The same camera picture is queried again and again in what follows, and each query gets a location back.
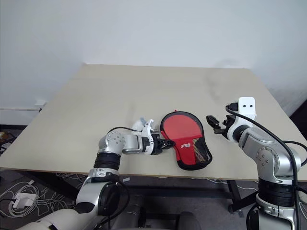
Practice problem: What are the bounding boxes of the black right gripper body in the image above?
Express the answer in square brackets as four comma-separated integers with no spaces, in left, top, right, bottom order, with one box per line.
[222,115,237,139]

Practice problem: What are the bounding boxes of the white floor cable tangle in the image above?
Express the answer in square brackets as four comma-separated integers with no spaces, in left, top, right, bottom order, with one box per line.
[0,171,83,219]

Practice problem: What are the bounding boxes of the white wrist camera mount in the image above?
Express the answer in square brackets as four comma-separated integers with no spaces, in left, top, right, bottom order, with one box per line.
[132,117,155,156]
[227,96,258,142]

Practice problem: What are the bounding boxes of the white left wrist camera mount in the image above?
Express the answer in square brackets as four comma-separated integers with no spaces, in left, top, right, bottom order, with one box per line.
[132,117,155,156]

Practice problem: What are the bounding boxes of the red table tennis paddle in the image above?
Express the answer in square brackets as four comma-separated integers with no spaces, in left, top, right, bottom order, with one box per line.
[164,113,202,140]

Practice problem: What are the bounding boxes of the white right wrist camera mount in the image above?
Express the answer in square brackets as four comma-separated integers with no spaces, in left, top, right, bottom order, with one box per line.
[227,96,258,142]

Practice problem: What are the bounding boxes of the black metal table frame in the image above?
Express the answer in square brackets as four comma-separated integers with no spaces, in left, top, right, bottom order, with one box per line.
[24,170,243,215]

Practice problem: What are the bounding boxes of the white power adapter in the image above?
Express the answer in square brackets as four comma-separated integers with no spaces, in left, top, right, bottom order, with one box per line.
[12,192,36,208]

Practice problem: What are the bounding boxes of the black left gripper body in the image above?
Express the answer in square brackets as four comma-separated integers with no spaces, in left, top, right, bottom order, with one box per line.
[152,133,166,156]

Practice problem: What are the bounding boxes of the red and black paddle case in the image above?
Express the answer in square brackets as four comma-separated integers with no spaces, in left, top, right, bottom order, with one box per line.
[160,109,214,171]

